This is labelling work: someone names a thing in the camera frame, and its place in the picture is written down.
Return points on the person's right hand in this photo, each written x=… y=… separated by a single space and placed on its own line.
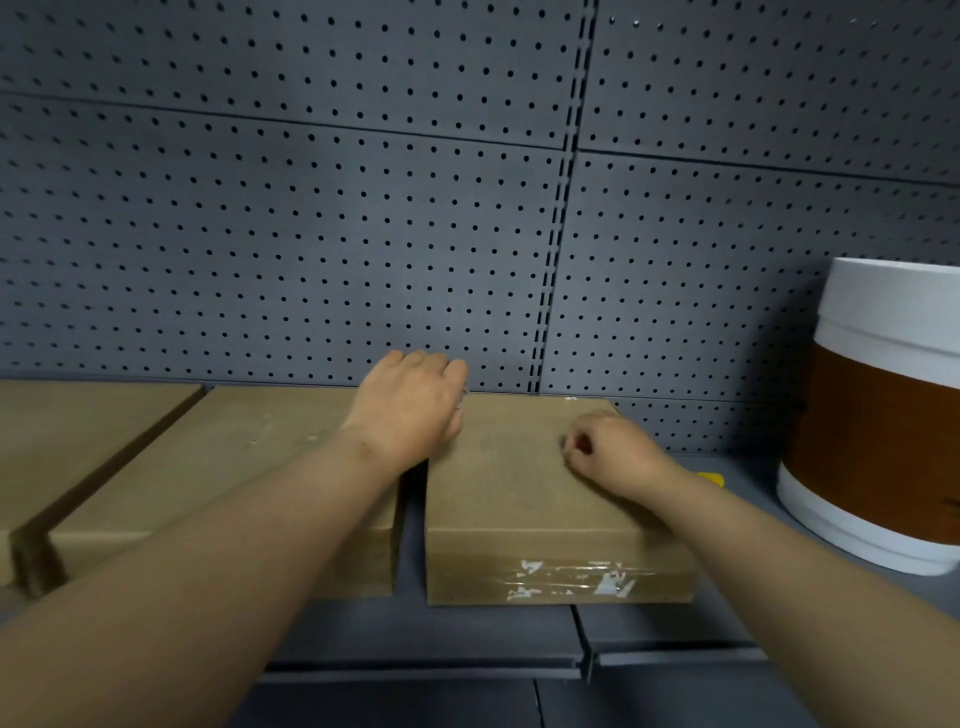
x=615 y=450

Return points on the white and brown bucket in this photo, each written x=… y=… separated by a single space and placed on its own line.
x=885 y=412

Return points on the brown cardboard box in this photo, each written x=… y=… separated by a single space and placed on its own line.
x=75 y=435
x=510 y=510
x=225 y=465

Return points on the yellow plastic scraper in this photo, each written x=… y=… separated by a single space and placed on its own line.
x=712 y=478

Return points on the person's left forearm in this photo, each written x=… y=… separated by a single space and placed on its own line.
x=172 y=600

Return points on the grey pegboard back panel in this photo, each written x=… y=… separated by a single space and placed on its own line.
x=300 y=225

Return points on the person's left hand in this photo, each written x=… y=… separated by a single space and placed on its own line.
x=409 y=412

